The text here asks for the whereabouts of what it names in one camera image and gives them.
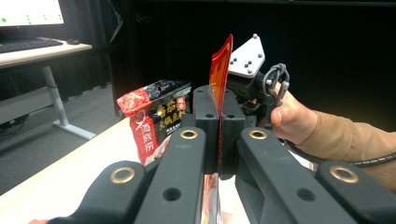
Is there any large orange packet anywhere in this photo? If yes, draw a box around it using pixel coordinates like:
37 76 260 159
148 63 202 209
200 33 234 224

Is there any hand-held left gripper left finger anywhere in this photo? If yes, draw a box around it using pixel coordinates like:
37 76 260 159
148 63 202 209
192 85 220 175

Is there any large black and red packet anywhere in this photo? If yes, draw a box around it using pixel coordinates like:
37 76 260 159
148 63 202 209
116 79 192 166

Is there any computer monitor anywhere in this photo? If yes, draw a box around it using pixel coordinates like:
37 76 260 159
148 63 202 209
0 0 65 28

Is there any grey cord loop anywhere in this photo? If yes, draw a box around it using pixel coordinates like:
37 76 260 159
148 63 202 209
262 63 290 108

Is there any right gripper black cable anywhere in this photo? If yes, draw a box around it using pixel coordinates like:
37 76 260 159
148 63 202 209
281 139 396 169

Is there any light desk with white legs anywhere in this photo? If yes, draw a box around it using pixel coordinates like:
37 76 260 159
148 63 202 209
0 41 98 141

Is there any black keyboard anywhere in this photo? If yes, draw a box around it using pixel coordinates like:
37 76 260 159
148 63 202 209
0 36 64 54

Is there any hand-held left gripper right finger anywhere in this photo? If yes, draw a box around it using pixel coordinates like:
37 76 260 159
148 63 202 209
221 88 248 175

